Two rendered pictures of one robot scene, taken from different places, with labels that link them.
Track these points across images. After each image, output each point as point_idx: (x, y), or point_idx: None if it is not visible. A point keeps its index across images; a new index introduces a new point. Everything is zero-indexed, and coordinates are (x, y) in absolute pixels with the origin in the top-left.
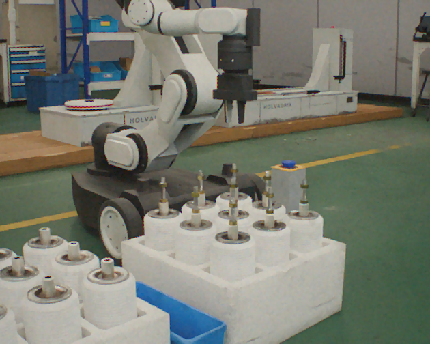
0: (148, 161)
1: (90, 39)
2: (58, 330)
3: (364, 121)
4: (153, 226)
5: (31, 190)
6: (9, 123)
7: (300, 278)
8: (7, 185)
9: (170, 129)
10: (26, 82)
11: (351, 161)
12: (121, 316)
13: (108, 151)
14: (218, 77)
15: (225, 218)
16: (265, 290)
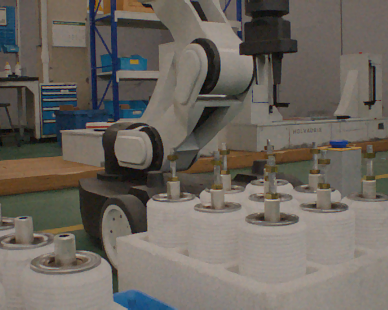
0: (163, 157)
1: (119, 77)
2: None
3: None
4: (159, 214)
5: (40, 206)
6: (37, 154)
7: (373, 283)
8: (16, 201)
9: (189, 112)
10: (57, 117)
11: None
12: None
13: (119, 150)
14: (245, 25)
15: (259, 200)
16: (324, 299)
